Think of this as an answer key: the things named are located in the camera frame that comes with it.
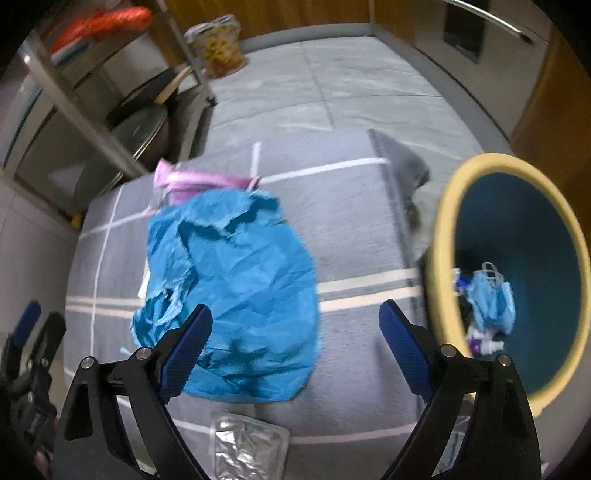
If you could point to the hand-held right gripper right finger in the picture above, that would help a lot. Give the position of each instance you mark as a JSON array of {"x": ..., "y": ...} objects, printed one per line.
[{"x": 406, "y": 350}]

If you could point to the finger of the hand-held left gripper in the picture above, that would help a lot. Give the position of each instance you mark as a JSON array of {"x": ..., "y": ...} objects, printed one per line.
[
  {"x": 51, "y": 337},
  {"x": 28, "y": 321}
]

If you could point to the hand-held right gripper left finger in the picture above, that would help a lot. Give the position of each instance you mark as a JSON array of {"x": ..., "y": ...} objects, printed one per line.
[{"x": 184, "y": 353}]

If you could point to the blue paper sheet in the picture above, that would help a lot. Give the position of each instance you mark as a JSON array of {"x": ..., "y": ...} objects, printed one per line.
[{"x": 240, "y": 286}]

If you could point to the yellow-rimmed teal bin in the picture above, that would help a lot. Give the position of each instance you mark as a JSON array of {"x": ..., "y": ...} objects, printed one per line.
[{"x": 531, "y": 221}]

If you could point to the small white bottle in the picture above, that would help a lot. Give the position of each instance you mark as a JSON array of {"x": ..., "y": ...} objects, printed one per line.
[{"x": 487, "y": 346}]

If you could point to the blue face mask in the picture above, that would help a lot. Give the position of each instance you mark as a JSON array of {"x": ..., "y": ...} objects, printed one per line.
[{"x": 491, "y": 300}]

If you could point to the small yellow item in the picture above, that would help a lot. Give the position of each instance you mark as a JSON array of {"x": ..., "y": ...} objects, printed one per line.
[{"x": 76, "y": 221}]

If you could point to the silvery crinkled plastic packet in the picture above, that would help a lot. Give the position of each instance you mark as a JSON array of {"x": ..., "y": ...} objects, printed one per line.
[{"x": 249, "y": 443}]

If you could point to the purple plastic packet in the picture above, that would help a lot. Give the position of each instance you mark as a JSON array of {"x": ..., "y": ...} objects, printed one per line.
[{"x": 198, "y": 184}]

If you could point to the round pan lid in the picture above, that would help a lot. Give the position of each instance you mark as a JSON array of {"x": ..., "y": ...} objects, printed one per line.
[{"x": 138, "y": 131}]

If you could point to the steel shelf rack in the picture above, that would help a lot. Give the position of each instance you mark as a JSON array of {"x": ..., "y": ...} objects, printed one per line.
[{"x": 74, "y": 83}]

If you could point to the wooden kitchen cabinet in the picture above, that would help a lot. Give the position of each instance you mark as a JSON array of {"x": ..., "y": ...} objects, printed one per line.
[
  {"x": 277, "y": 11},
  {"x": 558, "y": 101}
]

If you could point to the orange plastic bag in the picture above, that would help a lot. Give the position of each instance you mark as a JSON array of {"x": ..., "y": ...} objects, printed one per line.
[{"x": 106, "y": 25}]

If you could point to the stainless steel oven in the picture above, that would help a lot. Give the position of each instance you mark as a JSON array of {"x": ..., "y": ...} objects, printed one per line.
[{"x": 461, "y": 32}]

